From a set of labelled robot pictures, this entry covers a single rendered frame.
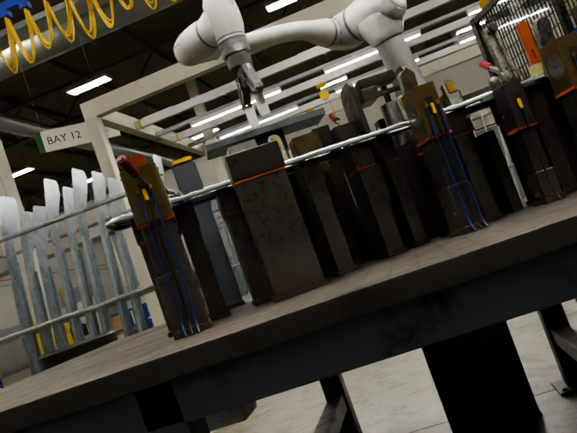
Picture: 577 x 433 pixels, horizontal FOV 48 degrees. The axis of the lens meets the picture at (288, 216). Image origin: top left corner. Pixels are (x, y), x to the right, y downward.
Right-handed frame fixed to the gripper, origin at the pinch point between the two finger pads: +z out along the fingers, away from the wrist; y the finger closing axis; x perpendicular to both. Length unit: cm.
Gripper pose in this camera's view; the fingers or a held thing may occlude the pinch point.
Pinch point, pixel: (259, 118)
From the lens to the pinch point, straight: 197.7
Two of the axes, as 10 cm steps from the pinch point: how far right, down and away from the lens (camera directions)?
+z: 3.4, 9.4, -0.6
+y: 2.6, -1.6, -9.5
